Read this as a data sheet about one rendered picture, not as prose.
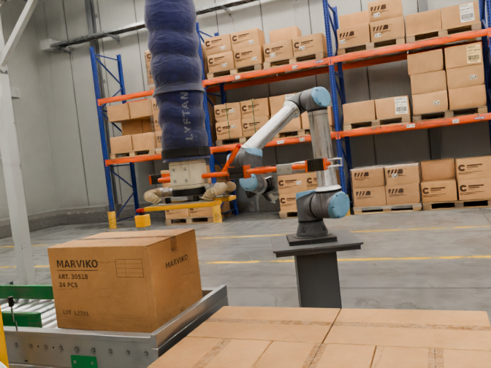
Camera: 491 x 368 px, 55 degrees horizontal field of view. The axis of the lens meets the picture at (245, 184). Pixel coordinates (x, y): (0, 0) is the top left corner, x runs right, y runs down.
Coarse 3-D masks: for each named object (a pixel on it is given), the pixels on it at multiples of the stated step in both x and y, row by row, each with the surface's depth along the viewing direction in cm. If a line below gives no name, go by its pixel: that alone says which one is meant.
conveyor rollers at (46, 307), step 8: (16, 304) 284; (24, 304) 288; (32, 304) 283; (40, 304) 278; (48, 304) 282; (40, 312) 265; (48, 312) 260; (48, 320) 248; (56, 320) 243; (48, 328) 235; (56, 328) 230
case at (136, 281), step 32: (64, 256) 224; (96, 256) 216; (128, 256) 208; (160, 256) 211; (192, 256) 235; (64, 288) 226; (96, 288) 218; (128, 288) 210; (160, 288) 209; (192, 288) 233; (64, 320) 228; (96, 320) 219; (128, 320) 212; (160, 320) 207
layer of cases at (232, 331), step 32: (224, 320) 217; (256, 320) 212; (288, 320) 208; (320, 320) 204; (352, 320) 200; (384, 320) 196; (416, 320) 192; (448, 320) 188; (480, 320) 185; (192, 352) 184; (224, 352) 180; (256, 352) 177; (288, 352) 174; (320, 352) 171; (352, 352) 168; (384, 352) 165; (416, 352) 163; (448, 352) 160; (480, 352) 158
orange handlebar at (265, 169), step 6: (330, 162) 196; (258, 168) 204; (264, 168) 203; (270, 168) 202; (294, 168) 198; (300, 168) 198; (204, 174) 213; (210, 174) 211; (216, 174) 210; (222, 174) 209; (246, 174) 206; (258, 174) 204; (162, 180) 219; (168, 180) 218
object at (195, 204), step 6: (168, 198) 211; (198, 198) 206; (156, 204) 211; (162, 204) 209; (168, 204) 208; (174, 204) 207; (180, 204) 205; (186, 204) 204; (192, 204) 203; (198, 204) 202; (204, 204) 201; (210, 204) 200; (216, 204) 203; (144, 210) 211; (150, 210) 210; (156, 210) 209
